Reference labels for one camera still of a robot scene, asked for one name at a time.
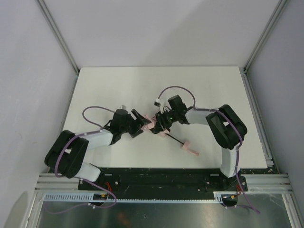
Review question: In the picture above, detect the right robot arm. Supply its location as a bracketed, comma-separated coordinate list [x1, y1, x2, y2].
[150, 95, 247, 189]

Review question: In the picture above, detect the pink folding umbrella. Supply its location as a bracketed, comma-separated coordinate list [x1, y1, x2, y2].
[142, 115, 199, 156]

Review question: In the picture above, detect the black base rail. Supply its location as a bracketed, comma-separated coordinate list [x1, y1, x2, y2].
[78, 168, 248, 200]

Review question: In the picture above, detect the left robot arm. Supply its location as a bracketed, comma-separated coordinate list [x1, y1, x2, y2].
[44, 109, 151, 182]

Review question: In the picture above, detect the grey cable duct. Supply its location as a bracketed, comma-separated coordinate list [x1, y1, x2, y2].
[43, 192, 232, 203]

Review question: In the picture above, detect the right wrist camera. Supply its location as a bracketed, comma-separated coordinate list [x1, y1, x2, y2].
[154, 98, 170, 114]

